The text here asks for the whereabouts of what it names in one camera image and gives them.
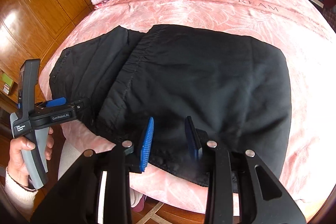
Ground black quilted pants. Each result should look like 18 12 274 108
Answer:
49 24 291 186

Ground person's left hand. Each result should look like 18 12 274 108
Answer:
7 127 55 187

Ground wooden wardrobe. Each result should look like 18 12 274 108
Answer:
1 0 93 107

